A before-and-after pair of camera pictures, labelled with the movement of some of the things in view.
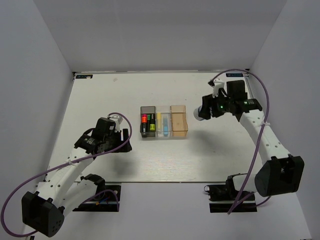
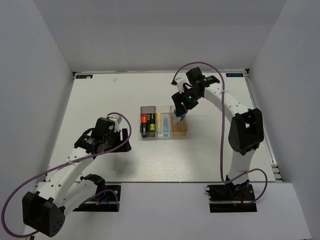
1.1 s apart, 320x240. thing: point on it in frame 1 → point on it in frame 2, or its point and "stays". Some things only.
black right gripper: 207,101 → 178,98
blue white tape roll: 196,113 → 178,118
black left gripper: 125,147 stays
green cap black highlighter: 148,120 stays
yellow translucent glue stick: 159,121 stays
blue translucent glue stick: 165,126 stays
